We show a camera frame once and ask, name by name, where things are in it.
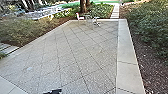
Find grey plastic bag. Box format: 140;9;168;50
42;88;63;94

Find white garden chair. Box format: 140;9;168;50
87;13;101;28
75;12;86;23

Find low green bush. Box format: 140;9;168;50
87;3;115;20

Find tree trunk outdoors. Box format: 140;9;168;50
79;0;89;14

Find white outdoor railing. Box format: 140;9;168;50
23;6;65;20

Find dark green shrub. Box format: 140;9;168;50
125;0;168;62

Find concrete garden steps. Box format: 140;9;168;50
0;42;20;57

